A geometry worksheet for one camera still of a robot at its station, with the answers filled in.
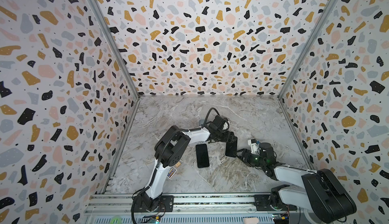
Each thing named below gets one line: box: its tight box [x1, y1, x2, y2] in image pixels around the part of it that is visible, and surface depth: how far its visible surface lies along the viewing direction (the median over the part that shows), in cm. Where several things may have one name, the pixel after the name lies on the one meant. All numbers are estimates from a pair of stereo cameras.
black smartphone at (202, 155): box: [195, 143, 210, 168], surface depth 92 cm
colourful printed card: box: [166, 166, 178, 179], surface depth 83 cm
